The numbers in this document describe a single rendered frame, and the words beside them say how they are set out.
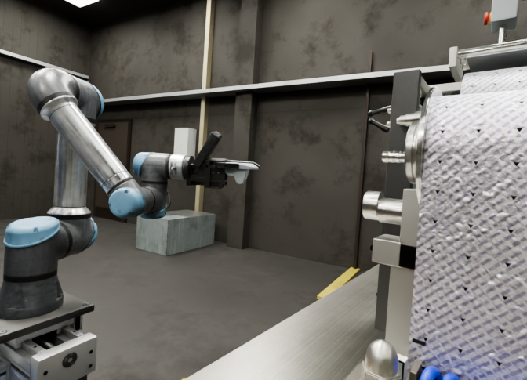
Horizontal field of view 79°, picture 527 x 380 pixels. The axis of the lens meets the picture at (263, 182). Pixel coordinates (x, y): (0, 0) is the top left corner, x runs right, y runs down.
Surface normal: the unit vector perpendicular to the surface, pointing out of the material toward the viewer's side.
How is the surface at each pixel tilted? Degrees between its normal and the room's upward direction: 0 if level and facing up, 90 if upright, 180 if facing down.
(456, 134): 78
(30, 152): 90
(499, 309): 90
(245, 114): 90
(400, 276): 90
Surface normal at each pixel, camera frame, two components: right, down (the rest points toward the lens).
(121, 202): -0.07, 0.03
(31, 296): 0.57, -0.24
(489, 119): -0.52, -0.44
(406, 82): -0.61, -0.02
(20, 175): 0.87, 0.07
